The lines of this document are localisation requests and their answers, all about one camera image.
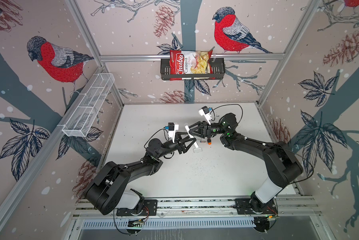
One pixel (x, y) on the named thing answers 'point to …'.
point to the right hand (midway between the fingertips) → (186, 136)
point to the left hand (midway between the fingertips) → (193, 139)
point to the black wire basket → (218, 70)
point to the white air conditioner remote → (187, 128)
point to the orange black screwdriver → (209, 140)
